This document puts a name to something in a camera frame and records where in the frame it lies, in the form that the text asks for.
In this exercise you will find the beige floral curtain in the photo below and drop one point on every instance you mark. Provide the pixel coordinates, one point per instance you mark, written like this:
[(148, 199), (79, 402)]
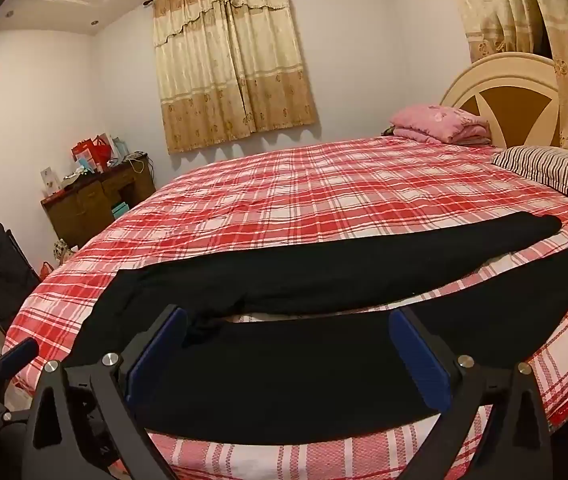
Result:
[(509, 5)]

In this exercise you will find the cream and brown headboard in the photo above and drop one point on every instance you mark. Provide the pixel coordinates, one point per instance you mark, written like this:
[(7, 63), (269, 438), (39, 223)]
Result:
[(509, 105)]

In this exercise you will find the bed with red plaid sheet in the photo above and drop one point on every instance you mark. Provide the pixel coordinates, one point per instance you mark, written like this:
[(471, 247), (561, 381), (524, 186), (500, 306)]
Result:
[(289, 195)]

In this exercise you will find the black pants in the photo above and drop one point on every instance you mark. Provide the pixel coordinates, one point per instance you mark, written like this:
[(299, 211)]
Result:
[(289, 375)]

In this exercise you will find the white and teal bag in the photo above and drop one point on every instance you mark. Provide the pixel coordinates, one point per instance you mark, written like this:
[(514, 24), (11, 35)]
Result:
[(120, 146)]

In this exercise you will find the striped pillow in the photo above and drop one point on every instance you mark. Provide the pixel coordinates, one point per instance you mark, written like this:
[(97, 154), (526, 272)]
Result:
[(554, 172)]

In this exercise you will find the teal box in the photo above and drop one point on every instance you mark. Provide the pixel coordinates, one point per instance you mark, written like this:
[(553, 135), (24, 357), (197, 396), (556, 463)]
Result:
[(120, 208)]

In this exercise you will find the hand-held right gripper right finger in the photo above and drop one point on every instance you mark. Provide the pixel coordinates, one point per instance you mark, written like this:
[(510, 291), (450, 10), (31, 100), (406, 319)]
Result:
[(421, 360)]

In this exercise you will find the beige patterned window curtain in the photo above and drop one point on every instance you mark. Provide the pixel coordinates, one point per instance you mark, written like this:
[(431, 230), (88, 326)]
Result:
[(229, 70)]

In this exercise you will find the brown wooden dresser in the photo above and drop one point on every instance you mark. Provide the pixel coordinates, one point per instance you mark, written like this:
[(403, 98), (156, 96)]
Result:
[(89, 205)]

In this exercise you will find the patterned bag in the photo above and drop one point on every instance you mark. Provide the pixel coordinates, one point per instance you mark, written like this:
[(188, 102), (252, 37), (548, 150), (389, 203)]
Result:
[(62, 251)]

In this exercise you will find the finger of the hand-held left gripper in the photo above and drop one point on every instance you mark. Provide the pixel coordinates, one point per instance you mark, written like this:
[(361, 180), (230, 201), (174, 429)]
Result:
[(18, 351)]

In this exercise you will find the white card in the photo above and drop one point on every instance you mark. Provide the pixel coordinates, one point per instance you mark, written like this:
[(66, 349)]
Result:
[(50, 181)]

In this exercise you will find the red gift bag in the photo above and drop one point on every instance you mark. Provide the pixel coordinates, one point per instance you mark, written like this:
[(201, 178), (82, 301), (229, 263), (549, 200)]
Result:
[(95, 151)]

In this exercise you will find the pink folded blanket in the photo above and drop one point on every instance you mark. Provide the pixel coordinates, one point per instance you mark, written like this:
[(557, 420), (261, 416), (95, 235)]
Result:
[(439, 122)]

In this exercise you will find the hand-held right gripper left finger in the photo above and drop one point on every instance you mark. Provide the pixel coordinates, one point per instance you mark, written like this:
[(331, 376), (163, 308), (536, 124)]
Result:
[(156, 357)]

